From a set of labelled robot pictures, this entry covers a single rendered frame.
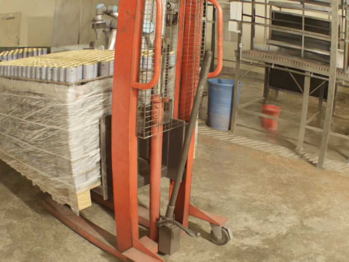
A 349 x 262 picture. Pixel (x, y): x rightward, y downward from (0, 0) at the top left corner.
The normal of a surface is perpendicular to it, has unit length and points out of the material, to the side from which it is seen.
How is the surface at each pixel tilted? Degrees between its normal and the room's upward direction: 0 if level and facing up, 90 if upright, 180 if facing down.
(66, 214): 0
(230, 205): 0
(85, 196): 88
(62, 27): 90
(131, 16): 90
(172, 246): 90
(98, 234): 0
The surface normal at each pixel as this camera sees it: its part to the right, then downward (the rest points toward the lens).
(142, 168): 0.81, 0.22
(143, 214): 0.06, -0.95
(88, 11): -0.58, 0.22
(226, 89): 0.01, 0.33
